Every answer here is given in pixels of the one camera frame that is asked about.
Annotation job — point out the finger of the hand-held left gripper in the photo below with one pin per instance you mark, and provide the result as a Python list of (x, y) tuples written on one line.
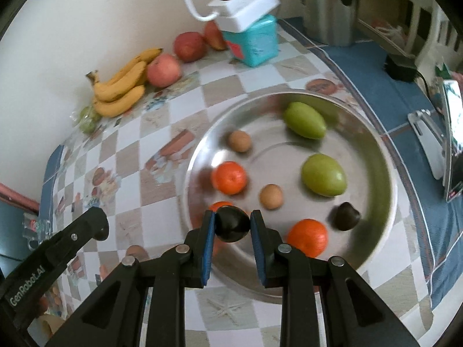
[(86, 227)]

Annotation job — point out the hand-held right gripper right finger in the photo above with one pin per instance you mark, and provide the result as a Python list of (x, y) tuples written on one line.
[(257, 249)]

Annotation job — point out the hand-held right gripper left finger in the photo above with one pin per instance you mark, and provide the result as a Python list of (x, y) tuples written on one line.
[(208, 249)]

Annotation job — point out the dark round fruit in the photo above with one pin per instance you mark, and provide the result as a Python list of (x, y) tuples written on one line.
[(346, 217), (232, 223)]

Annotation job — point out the orange tangerine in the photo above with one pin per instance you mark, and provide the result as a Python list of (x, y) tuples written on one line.
[(219, 205), (229, 177), (307, 237)]

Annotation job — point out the brown kiwi fruit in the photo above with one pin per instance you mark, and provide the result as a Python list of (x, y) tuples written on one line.
[(239, 141), (271, 196)]

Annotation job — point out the round stainless steel plate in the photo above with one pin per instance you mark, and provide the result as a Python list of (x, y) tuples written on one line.
[(275, 166)]

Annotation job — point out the large green mango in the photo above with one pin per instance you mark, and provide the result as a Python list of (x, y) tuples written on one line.
[(323, 175)]

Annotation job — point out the small green mango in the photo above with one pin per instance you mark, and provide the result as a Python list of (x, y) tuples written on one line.
[(304, 120)]

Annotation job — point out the clear bag of green fruits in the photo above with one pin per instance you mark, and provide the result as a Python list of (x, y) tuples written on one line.
[(86, 121)]

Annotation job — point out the yellow banana bunch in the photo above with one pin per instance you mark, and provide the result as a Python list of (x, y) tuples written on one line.
[(119, 103)]

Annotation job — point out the pink apple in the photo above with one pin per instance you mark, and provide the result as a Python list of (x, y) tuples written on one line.
[(164, 70)]

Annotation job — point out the silver phone stand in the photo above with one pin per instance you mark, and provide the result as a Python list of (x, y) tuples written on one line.
[(430, 144)]

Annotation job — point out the red apple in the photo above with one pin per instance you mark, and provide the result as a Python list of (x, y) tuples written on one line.
[(189, 46), (215, 36)]

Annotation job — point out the teal box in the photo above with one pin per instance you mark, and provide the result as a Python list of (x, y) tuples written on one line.
[(256, 43)]

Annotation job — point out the black power adapter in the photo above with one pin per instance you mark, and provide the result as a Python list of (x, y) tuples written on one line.
[(399, 68)]

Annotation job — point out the smartphone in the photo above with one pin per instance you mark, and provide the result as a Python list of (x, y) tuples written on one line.
[(454, 123)]

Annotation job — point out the stainless steel thermos jug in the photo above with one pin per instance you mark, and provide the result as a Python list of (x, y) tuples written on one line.
[(325, 11)]

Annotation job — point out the white lattice chair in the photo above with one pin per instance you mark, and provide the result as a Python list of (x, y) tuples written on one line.
[(419, 21)]

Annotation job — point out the reddish wooden rail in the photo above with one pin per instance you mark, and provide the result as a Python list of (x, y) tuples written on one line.
[(18, 197)]

